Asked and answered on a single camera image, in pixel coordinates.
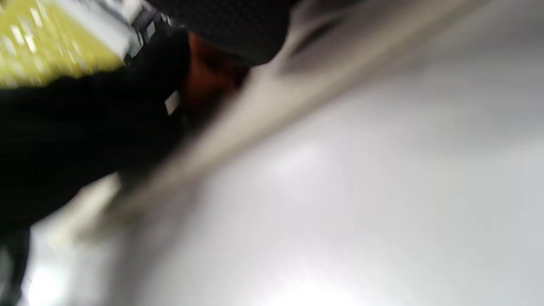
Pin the person's right hand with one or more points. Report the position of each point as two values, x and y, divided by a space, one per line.
233 25

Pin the person's left hand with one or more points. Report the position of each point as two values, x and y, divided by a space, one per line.
63 140

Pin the flower print canvas bag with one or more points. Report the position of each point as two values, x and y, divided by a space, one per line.
263 110

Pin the yellow plastic basket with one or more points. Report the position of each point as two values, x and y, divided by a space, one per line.
42 46

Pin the black white left controller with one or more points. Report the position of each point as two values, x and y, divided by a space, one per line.
106 25

